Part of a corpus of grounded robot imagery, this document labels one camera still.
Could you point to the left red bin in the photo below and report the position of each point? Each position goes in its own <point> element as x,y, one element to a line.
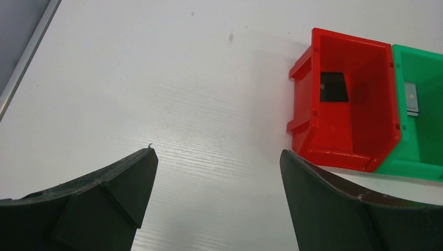
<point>358,134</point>

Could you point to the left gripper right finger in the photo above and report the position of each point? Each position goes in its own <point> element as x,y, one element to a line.
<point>329,212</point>

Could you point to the green middle bin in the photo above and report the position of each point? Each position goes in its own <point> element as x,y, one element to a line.
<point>419,151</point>

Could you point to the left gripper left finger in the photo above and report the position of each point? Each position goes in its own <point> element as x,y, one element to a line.
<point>101,210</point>

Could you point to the silver VIP credit card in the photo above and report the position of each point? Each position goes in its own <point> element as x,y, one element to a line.
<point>411,99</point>

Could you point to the black card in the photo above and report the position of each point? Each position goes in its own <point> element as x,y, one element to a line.
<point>333,87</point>

